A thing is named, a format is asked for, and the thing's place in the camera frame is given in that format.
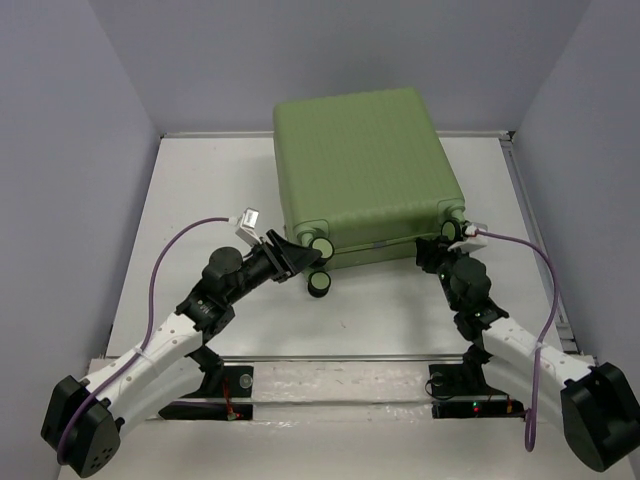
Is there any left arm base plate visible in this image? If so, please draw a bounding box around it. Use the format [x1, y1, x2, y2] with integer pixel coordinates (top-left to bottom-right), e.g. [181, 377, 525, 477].
[158, 364, 254, 422]

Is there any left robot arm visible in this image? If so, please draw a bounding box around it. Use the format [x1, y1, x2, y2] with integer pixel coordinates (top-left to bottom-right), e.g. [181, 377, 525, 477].
[41, 230, 329, 478]

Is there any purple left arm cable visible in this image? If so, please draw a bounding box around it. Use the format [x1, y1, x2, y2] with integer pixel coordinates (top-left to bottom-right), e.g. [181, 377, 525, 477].
[54, 215, 236, 466]

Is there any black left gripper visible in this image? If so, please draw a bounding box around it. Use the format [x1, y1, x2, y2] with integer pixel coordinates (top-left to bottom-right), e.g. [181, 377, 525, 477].
[225, 230, 321, 305]

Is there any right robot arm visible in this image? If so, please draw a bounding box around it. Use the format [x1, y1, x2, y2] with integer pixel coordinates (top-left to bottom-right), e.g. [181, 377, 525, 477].
[416, 237, 639, 472]

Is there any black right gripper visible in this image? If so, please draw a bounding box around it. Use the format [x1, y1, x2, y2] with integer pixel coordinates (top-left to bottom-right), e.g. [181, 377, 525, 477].
[415, 235, 471, 311]

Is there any green hardshell suitcase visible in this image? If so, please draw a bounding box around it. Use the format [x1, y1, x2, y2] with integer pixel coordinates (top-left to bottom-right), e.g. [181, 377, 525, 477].
[272, 87, 465, 298]

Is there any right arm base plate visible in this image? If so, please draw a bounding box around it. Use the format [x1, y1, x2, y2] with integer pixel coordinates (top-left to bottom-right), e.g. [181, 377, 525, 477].
[424, 363, 525, 420]

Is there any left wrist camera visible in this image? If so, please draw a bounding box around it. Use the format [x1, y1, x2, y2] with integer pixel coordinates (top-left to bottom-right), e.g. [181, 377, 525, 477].
[228, 208, 261, 246]

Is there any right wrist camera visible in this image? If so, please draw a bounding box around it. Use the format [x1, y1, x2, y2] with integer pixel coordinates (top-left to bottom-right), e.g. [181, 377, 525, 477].
[447, 223, 488, 254]

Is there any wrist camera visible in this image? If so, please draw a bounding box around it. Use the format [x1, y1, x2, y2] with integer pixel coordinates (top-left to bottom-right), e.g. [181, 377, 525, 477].
[447, 223, 488, 254]
[228, 208, 261, 246]

